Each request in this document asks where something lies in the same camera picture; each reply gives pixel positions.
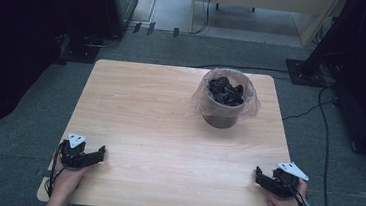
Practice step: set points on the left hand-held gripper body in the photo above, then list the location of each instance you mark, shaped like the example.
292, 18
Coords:
72, 155

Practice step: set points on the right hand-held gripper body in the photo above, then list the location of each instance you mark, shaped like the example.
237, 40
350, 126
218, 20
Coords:
286, 184

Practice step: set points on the grey metal bucket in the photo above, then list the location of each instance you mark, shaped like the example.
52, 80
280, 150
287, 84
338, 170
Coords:
219, 119

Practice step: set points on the black material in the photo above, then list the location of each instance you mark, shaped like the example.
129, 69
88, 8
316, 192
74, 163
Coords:
226, 91

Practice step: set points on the clear plastic bag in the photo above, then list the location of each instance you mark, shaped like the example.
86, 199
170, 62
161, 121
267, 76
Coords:
204, 105

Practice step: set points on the person's left hand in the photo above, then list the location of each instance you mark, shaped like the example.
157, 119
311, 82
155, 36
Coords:
67, 180

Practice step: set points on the wooden table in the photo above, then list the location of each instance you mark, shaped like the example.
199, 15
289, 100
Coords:
136, 119

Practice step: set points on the black cabinet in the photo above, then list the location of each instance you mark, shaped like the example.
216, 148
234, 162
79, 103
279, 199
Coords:
121, 0

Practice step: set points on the black stand base plate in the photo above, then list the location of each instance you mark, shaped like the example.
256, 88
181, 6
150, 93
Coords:
81, 54
304, 75

